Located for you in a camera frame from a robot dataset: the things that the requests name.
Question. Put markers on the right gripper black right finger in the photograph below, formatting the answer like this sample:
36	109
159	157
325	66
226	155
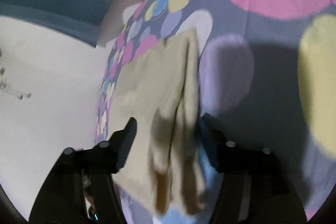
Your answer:
255	187

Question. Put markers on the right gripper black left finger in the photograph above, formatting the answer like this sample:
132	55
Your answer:
79	187

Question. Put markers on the colourful circle-pattern bedspread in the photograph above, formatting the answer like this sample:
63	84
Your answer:
266	73

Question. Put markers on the beige knit sweater with flowers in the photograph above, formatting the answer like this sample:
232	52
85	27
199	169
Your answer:
159	88

